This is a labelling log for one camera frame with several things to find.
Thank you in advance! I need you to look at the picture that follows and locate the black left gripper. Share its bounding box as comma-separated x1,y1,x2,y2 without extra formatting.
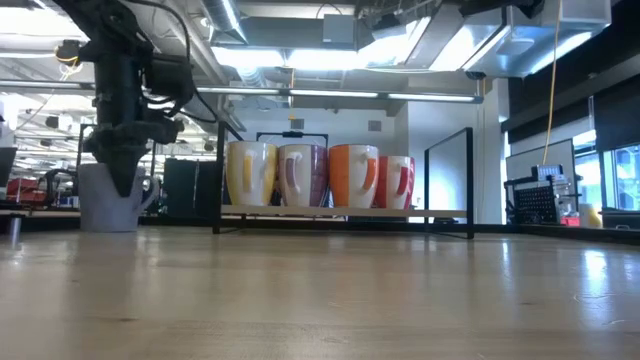
81,49,184,199

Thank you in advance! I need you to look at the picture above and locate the lavender mug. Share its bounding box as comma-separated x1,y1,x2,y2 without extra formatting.
76,162,162,234

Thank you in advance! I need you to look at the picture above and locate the yellow mug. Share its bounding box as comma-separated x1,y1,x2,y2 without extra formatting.
224,140,279,208

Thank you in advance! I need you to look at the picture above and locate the purple mug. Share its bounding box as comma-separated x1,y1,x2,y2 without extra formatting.
277,143,331,209

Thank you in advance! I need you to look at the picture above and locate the orange mug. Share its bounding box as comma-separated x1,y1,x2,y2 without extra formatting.
327,143,381,210

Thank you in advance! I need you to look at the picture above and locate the red mug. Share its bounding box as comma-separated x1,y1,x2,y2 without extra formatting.
372,154,417,211

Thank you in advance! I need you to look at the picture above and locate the black cabinet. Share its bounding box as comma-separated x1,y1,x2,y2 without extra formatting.
162,157,224,220

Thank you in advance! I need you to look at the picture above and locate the red storage crate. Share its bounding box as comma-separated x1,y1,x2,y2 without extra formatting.
4,177,51,205

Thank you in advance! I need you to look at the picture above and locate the long ceiling light fixture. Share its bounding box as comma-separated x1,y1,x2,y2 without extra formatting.
197,84,485,105

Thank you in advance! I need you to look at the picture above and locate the black pegboard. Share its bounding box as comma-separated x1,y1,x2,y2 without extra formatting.
503,164,584,226

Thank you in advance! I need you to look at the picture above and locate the black aluminium table frame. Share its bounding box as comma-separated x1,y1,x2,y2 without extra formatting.
0,212,640,246

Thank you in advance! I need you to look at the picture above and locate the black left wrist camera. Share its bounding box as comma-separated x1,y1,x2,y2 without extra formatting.
143,53,196,108

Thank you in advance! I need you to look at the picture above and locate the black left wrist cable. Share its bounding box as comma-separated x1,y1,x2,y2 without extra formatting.
122,0,220,125

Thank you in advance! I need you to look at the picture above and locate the black handle frame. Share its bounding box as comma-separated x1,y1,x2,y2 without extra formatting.
256,130,330,147

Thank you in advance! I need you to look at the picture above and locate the round silver ceiling duct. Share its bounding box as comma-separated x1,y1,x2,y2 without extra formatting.
202,0,249,44

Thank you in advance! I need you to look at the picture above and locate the large silver ventilation duct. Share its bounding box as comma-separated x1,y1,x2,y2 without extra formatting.
359,0,614,79

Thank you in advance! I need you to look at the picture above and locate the yellow hanging cable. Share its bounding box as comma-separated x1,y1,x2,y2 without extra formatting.
541,0,565,154

